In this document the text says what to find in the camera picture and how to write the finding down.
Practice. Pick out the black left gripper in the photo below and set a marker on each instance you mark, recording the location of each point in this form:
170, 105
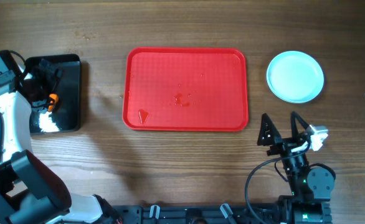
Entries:
42, 84

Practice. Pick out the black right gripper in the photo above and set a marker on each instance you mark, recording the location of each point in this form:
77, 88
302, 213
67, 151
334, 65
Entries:
284, 144

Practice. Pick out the orange sponge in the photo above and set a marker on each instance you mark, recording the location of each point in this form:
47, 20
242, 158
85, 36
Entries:
52, 103

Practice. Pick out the light blue plate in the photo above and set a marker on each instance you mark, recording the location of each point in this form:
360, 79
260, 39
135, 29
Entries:
295, 77

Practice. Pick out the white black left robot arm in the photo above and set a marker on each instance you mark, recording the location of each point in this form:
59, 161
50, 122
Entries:
29, 191

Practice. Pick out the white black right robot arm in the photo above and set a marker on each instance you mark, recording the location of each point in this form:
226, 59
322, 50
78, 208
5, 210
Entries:
309, 183

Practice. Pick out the black plastic tray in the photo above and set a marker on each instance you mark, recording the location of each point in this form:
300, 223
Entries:
66, 116

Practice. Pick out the red serving tray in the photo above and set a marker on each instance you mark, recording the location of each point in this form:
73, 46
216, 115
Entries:
186, 89

